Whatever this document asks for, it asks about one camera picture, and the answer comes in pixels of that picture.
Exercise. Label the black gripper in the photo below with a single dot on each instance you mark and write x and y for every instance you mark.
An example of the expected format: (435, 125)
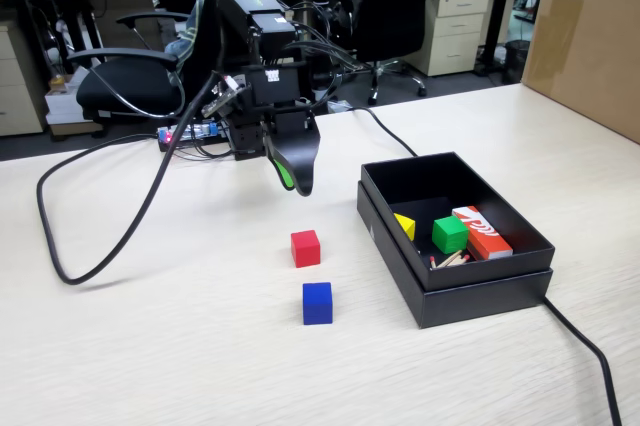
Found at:
(247, 138)

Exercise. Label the orange white matchbox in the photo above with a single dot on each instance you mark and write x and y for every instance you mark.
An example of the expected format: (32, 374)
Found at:
(485, 236)

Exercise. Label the light wood drawer cabinet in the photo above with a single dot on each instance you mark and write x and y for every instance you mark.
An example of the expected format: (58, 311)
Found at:
(15, 86)

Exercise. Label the black mesh office chair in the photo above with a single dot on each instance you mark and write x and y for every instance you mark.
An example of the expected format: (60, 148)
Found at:
(390, 6)

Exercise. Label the green wooden cube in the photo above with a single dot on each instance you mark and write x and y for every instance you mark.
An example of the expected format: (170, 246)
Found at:
(450, 236)

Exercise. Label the blue wooden cube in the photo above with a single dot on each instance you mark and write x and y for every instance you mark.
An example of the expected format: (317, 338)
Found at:
(317, 303)

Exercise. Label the white drawer cabinet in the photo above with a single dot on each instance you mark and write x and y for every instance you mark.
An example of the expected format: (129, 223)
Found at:
(455, 26)

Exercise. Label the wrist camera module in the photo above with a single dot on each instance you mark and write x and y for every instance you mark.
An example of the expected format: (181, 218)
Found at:
(225, 93)

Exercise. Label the black waste bin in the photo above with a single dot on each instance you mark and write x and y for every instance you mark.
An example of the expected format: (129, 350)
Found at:
(516, 62)

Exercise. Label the striped green grey garment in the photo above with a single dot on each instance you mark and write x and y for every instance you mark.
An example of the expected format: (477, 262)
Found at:
(187, 41)

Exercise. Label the large brown cardboard box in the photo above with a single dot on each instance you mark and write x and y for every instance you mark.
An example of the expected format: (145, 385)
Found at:
(585, 36)

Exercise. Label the controller circuit board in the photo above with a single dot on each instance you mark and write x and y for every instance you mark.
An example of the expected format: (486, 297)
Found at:
(195, 132)

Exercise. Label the stacked white boxes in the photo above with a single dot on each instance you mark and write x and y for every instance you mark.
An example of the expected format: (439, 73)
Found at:
(65, 101)

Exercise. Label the yellow wooden block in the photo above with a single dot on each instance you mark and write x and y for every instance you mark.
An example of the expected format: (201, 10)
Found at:
(407, 226)

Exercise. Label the red wooden cube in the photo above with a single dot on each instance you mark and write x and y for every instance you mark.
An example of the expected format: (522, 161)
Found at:
(305, 248)

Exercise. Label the black open cardboard box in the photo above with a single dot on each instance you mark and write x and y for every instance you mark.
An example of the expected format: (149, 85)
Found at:
(440, 186)

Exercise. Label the black office chair with armrests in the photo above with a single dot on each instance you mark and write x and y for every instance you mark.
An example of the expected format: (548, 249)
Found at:
(130, 86)

